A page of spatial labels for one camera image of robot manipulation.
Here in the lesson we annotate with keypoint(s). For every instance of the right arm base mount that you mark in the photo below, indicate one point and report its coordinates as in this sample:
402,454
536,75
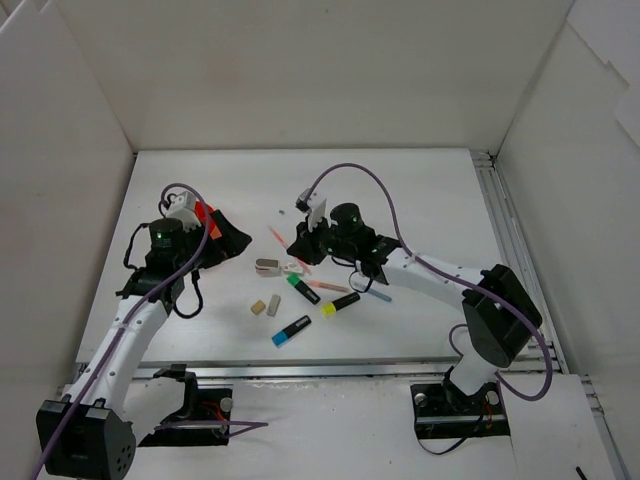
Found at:
445,418

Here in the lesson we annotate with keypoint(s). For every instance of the red slim highlighter pen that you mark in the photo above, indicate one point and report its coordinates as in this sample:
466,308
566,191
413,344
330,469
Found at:
307,270

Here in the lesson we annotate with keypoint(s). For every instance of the white eraser in sleeve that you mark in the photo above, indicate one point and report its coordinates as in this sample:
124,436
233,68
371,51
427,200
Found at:
293,268

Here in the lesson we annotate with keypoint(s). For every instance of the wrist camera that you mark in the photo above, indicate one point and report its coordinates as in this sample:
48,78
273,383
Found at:
313,206
181,207

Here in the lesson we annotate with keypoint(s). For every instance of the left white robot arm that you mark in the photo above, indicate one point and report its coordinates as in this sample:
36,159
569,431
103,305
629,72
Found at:
93,431

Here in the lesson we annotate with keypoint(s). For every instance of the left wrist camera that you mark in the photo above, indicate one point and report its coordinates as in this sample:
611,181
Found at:
181,207

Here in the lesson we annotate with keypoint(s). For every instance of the orange round pen holder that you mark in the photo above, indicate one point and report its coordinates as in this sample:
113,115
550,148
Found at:
203,212

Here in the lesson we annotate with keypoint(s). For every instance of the orange slim highlighter pen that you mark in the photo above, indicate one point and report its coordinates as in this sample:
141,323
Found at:
328,286

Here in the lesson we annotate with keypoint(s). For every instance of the green capped black marker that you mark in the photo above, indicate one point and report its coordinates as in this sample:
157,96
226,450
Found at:
303,288

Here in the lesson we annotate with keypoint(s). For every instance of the aluminium side rail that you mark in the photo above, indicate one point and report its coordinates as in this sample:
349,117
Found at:
512,244

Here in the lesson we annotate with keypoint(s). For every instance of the yellow capped black marker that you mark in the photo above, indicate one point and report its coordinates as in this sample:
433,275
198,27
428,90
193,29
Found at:
333,307

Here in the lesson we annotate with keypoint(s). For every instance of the small tan eraser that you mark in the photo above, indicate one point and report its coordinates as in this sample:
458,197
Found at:
258,307

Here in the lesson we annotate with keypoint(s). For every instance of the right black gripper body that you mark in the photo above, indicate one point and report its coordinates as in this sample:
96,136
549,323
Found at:
314,241

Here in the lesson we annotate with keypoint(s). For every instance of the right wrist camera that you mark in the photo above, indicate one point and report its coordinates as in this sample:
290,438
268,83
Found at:
313,206

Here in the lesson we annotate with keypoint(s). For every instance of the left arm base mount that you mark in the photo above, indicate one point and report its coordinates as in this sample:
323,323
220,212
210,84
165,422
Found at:
200,403

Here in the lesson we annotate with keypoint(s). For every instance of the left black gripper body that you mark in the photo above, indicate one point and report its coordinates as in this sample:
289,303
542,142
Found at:
215,245

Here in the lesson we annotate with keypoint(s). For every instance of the aluminium front rail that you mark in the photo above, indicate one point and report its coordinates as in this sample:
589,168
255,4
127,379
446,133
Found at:
300,371

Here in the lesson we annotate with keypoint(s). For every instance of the blue slim highlighter pen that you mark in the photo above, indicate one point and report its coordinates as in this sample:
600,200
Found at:
380,295

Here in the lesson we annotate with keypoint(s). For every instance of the blue capped black marker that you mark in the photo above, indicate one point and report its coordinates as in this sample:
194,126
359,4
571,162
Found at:
290,331

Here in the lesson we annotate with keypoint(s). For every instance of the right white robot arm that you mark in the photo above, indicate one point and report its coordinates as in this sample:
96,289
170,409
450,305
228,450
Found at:
500,316

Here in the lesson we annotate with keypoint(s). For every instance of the long beige eraser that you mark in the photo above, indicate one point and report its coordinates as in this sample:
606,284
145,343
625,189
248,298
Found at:
273,305

